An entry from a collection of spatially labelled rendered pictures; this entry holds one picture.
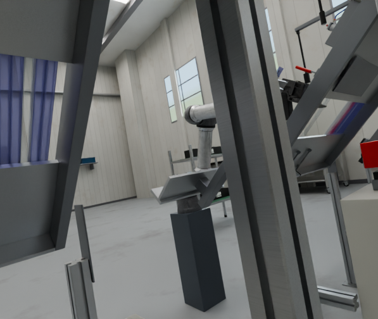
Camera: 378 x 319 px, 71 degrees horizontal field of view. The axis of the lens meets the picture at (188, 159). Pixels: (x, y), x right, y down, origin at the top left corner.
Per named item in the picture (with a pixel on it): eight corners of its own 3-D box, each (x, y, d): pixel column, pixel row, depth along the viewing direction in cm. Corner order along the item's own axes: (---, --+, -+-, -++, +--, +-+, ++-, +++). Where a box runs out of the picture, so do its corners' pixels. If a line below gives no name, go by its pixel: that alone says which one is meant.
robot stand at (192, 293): (184, 303, 163) (170, 213, 165) (206, 291, 174) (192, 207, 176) (204, 312, 149) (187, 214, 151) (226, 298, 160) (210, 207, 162)
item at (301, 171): (264, 187, 108) (252, 175, 112) (328, 168, 152) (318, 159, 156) (266, 185, 107) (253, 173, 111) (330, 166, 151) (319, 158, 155)
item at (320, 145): (261, 180, 109) (256, 175, 110) (326, 162, 152) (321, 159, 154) (286, 142, 99) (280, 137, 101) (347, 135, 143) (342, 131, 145)
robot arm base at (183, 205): (173, 213, 165) (170, 197, 165) (191, 207, 174) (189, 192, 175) (187, 214, 153) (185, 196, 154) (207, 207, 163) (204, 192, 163)
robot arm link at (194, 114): (174, 106, 155) (234, 90, 115) (189, 106, 162) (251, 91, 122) (176, 126, 156) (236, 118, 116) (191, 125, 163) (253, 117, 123)
